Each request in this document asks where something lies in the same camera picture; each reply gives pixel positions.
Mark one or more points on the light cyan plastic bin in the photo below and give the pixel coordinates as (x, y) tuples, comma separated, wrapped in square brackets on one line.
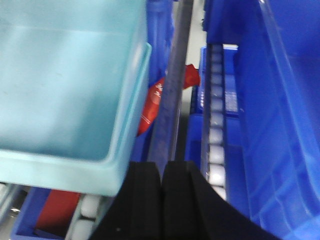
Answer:
[(73, 81)]

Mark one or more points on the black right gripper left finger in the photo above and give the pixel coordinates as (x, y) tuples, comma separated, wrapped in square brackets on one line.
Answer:
[(136, 212)]

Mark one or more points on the steel divider bar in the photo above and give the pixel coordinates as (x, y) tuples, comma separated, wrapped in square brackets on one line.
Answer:
[(165, 132)]

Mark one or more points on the red packet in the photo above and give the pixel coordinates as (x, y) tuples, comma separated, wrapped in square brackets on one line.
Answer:
[(152, 103)]

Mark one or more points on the white roller track right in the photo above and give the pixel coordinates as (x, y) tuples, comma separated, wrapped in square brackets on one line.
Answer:
[(219, 106)]

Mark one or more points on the blue bin upper right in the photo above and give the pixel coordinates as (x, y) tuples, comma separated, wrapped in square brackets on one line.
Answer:
[(277, 78)]

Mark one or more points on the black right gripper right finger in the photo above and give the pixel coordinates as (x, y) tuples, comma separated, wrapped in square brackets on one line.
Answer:
[(193, 210)]

